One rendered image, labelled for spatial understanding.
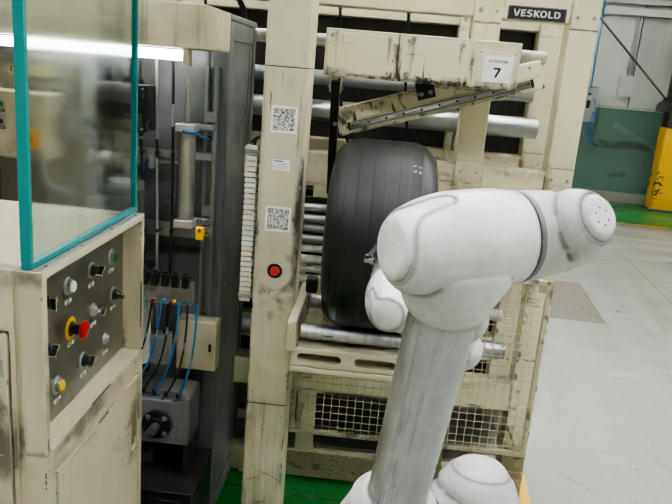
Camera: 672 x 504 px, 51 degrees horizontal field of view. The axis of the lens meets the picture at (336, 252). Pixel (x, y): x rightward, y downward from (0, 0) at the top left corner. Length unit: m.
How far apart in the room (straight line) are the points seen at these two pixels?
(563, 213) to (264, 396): 1.48
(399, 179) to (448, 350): 0.97
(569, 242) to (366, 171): 1.03
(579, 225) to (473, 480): 0.56
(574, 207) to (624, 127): 10.64
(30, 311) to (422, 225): 0.79
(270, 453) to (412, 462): 1.27
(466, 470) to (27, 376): 0.83
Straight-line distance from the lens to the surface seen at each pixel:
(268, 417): 2.30
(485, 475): 1.34
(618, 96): 11.63
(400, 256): 0.89
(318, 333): 2.07
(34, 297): 1.38
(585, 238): 0.97
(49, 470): 1.54
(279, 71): 2.02
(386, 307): 1.43
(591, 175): 11.58
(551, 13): 2.64
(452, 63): 2.27
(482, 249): 0.90
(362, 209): 1.86
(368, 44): 2.26
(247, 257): 2.12
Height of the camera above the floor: 1.67
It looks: 15 degrees down
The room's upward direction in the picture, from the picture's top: 5 degrees clockwise
